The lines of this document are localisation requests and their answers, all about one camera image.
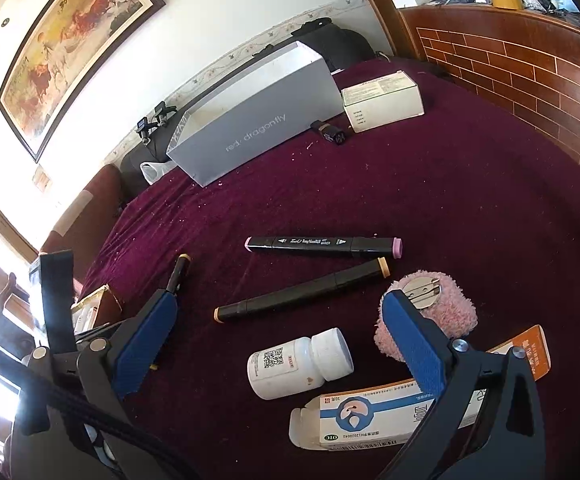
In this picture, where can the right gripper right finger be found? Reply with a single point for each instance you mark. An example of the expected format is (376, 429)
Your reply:
(485, 421)

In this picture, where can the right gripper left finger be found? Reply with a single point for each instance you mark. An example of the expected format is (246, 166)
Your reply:
(71, 423)

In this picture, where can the white gold-edged box lid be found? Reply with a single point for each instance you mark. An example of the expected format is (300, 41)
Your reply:
(97, 309)

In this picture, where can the blue orange medicine box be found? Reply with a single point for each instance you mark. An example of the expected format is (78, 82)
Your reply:
(388, 415)

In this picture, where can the pink fluffy hair clip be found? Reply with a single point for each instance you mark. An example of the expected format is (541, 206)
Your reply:
(436, 296)

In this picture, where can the red armchair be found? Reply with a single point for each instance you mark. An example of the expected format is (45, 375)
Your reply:
(88, 221)

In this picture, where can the white pill bottle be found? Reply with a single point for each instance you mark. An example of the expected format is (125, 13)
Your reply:
(300, 365)

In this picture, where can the orange cap black marker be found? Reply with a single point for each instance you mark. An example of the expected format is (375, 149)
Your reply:
(290, 296)

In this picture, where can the pink cap black marker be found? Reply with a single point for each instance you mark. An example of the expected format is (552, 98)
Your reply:
(379, 246)

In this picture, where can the grey shoe box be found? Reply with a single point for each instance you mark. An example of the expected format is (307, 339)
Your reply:
(264, 105)

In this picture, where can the white cream carton box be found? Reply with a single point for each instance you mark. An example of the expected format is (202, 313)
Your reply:
(381, 101)

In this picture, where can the framed horse painting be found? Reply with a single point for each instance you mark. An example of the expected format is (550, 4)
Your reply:
(65, 46)

